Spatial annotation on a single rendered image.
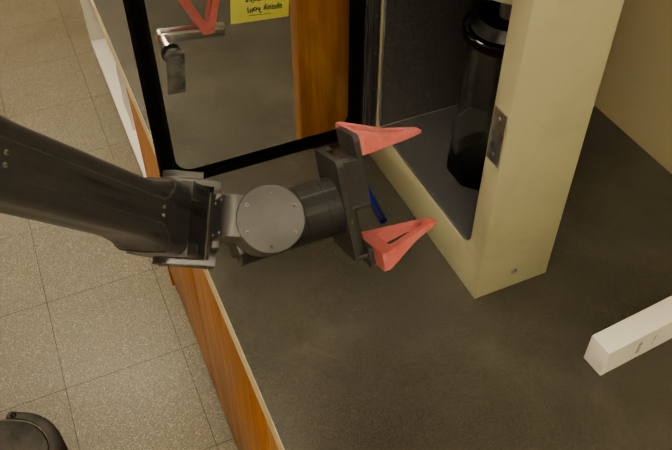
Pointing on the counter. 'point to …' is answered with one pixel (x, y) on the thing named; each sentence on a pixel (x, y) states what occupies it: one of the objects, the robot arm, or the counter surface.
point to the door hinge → (373, 32)
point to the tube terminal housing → (530, 111)
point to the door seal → (156, 85)
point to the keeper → (496, 136)
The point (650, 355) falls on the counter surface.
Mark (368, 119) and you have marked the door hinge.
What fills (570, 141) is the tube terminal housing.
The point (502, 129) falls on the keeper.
